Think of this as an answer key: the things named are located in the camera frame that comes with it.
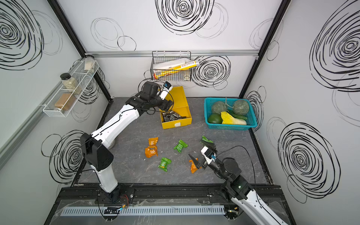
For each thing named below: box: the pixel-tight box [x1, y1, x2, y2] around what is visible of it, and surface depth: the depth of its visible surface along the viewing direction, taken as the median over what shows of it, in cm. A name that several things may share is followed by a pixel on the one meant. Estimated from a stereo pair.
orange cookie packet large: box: [144, 141, 159, 158], surface depth 91 cm
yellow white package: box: [152, 58, 201, 80], surface depth 87 cm
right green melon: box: [232, 99, 250, 115], surface depth 101 cm
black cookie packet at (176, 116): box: [172, 111, 187, 121], surface depth 90 cm
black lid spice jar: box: [60, 72, 83, 95], surface depth 72 cm
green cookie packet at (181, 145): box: [173, 139, 189, 153], surface depth 93 cm
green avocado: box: [207, 113, 223, 124], surface depth 99 cm
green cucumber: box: [226, 110, 248, 120], surface depth 100 cm
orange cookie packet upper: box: [148, 136, 159, 146], surface depth 96 cm
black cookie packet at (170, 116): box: [162, 111, 180, 121], surface depth 89 cm
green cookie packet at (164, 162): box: [157, 157, 173, 173], surface depth 85 cm
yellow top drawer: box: [159, 105, 193, 130], surface depth 85 cm
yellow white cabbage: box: [220, 111, 248, 126], surface depth 98 cm
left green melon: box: [211, 101, 228, 114], surface depth 102 cm
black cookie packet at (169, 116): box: [162, 111, 177, 122], surface depth 88 cm
